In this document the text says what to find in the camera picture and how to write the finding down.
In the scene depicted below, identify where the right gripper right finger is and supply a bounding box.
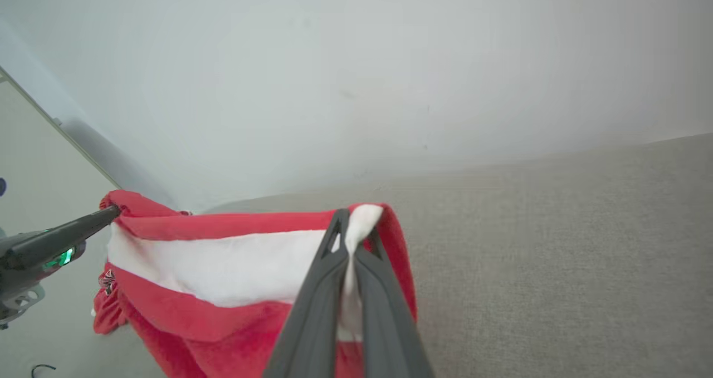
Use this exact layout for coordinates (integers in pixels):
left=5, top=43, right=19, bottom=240
left=355, top=229, right=436, bottom=378

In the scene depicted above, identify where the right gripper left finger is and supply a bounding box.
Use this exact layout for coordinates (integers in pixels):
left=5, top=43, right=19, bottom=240
left=262, top=208, right=357, bottom=378

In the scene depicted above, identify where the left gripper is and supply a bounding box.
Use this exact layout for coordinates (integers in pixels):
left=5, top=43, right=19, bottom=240
left=0, top=204, right=122, bottom=328

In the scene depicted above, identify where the red white Bulls jersey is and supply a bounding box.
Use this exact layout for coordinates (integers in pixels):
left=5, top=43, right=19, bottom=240
left=92, top=189, right=418, bottom=378

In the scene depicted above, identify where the grey fabric sofa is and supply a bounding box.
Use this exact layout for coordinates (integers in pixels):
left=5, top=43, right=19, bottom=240
left=203, top=133, right=713, bottom=378

